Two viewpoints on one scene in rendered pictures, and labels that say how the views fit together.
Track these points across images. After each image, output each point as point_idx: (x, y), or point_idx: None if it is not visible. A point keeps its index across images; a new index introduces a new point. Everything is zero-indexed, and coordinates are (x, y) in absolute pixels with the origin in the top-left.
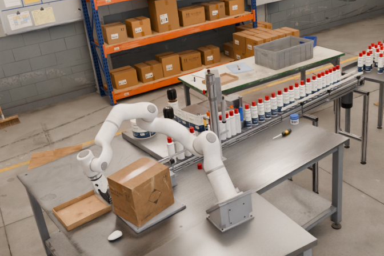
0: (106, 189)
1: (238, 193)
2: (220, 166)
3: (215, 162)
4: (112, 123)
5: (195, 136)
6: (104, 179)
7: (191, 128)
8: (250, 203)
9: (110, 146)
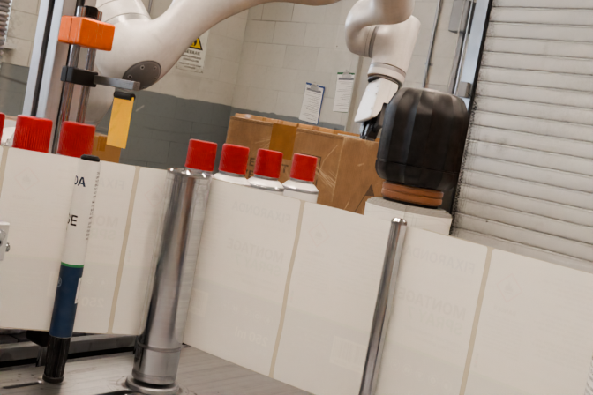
0: (356, 117)
1: (5, 128)
2: None
3: None
4: None
5: (151, 20)
6: (370, 100)
7: (204, 140)
8: None
9: (359, 4)
